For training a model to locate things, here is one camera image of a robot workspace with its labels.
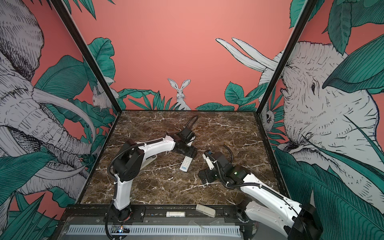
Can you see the grey stapler-like holder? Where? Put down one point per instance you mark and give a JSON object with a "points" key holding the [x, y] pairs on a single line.
{"points": [[147, 161]]}

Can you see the white slotted cable duct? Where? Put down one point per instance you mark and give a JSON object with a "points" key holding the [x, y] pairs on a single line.
{"points": [[155, 230]]}

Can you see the black frame post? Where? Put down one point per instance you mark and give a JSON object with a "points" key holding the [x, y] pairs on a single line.
{"points": [[83, 47], [298, 29]]}

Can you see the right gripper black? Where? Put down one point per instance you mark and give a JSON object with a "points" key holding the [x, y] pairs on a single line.
{"points": [[208, 172]]}

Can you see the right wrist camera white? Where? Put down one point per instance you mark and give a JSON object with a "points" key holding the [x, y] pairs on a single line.
{"points": [[208, 161]]}

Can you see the white cylinder on rail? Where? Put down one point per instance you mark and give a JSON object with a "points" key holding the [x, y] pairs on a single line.
{"points": [[175, 214]]}

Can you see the white remote control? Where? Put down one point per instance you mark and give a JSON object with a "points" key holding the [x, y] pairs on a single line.
{"points": [[186, 164]]}

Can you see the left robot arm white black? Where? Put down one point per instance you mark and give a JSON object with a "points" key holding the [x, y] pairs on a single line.
{"points": [[132, 156]]}

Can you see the black left frame post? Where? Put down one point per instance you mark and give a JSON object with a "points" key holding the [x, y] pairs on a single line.
{"points": [[83, 47]]}

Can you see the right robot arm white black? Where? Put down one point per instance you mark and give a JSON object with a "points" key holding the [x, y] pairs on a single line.
{"points": [[292, 219]]}

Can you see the black front mounting rail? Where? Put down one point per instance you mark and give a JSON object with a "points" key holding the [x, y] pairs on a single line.
{"points": [[139, 213]]}

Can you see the black right frame post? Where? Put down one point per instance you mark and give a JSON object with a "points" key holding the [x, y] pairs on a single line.
{"points": [[298, 29]]}

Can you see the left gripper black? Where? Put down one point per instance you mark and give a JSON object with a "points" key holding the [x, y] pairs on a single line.
{"points": [[192, 153]]}

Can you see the grey box on rail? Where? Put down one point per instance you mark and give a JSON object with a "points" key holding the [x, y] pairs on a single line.
{"points": [[206, 210]]}

